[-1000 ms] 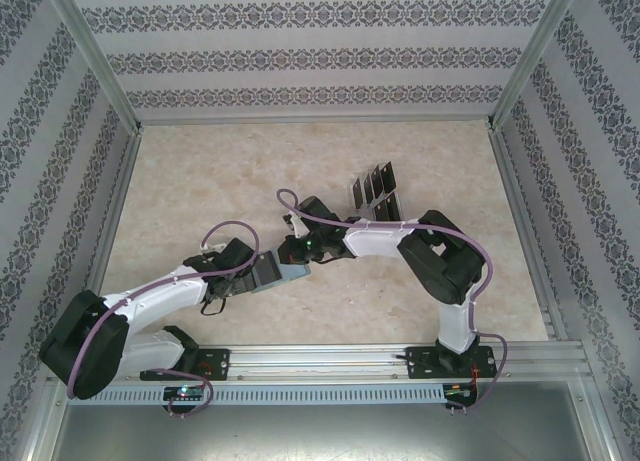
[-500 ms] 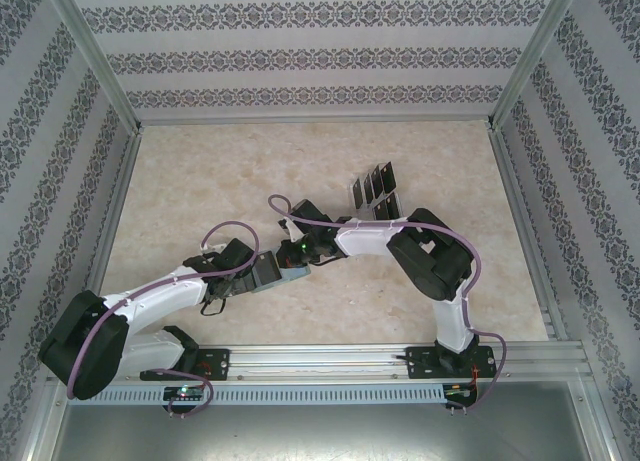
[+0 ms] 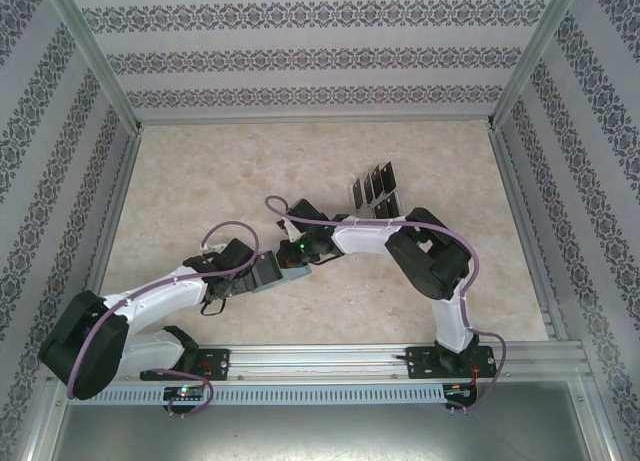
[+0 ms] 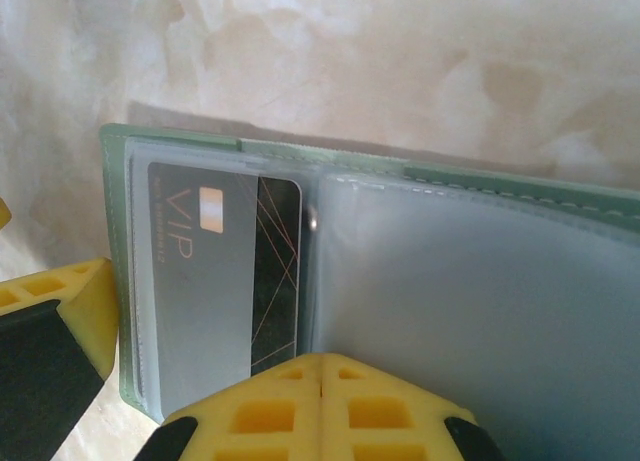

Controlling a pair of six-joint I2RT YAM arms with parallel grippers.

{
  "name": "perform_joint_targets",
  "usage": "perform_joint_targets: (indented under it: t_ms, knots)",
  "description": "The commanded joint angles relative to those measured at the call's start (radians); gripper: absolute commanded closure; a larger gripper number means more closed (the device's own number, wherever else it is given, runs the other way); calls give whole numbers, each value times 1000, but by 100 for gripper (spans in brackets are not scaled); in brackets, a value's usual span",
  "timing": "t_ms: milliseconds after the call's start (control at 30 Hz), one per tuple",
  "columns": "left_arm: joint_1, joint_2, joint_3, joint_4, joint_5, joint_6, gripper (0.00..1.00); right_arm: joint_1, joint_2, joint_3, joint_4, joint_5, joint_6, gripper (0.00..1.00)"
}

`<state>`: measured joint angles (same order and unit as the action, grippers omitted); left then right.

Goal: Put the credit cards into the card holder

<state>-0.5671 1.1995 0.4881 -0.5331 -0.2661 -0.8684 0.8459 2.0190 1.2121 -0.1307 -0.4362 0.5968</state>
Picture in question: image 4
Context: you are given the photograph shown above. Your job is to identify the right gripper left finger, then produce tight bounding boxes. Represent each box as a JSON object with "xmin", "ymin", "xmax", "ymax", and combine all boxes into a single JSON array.
[{"xmin": 143, "ymin": 353, "xmax": 322, "ymax": 461}]

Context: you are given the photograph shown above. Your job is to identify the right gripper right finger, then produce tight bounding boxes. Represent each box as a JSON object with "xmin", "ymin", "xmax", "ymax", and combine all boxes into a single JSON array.
[{"xmin": 319, "ymin": 353, "xmax": 502, "ymax": 461}]

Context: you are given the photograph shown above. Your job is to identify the green card holder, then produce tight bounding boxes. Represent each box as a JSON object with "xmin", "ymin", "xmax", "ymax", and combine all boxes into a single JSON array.
[{"xmin": 98, "ymin": 122, "xmax": 640, "ymax": 461}]

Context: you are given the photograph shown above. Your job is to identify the black VIP credit card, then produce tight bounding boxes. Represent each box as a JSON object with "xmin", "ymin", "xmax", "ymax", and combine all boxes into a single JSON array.
[{"xmin": 146, "ymin": 160, "xmax": 306, "ymax": 382}]

